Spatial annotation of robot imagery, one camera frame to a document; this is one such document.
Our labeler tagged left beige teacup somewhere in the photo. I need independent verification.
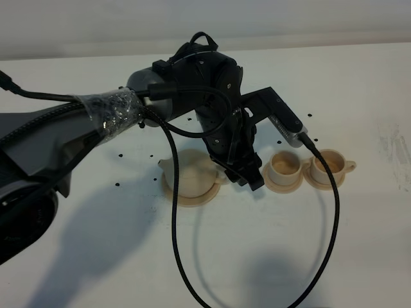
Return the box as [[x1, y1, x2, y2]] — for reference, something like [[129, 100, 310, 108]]
[[268, 151, 309, 187]]

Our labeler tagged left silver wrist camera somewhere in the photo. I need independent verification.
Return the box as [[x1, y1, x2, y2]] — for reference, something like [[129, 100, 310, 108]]
[[240, 87, 308, 148]]

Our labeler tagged beige teapot saucer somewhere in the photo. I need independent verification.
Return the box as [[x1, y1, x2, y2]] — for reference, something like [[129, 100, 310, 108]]
[[161, 174, 221, 207]]

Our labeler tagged beige teacup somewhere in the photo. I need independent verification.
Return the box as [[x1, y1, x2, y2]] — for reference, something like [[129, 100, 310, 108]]
[[310, 149, 357, 188], [268, 151, 309, 187]]

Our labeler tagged right beige teacup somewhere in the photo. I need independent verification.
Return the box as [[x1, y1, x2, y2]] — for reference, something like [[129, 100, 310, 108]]
[[310, 149, 357, 188]]

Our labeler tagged right beige cup saucer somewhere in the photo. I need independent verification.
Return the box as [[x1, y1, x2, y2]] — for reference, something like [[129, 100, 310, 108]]
[[303, 168, 345, 191]]

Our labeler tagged left beige cup saucer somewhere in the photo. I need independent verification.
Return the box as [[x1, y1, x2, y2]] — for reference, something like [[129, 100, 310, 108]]
[[263, 163, 303, 194]]

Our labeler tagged beige ceramic teapot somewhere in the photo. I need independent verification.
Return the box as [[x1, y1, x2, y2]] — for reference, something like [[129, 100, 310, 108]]
[[177, 149, 228, 198]]

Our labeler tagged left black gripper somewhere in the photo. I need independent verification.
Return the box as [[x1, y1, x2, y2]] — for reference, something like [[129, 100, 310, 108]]
[[196, 96, 264, 191]]

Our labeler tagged beige cup saucer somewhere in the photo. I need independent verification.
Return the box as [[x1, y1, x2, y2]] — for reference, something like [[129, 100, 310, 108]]
[[263, 163, 303, 194], [303, 168, 345, 191]]

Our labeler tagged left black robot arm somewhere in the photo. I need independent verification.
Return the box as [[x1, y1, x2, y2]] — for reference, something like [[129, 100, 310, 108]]
[[1, 44, 263, 262]]

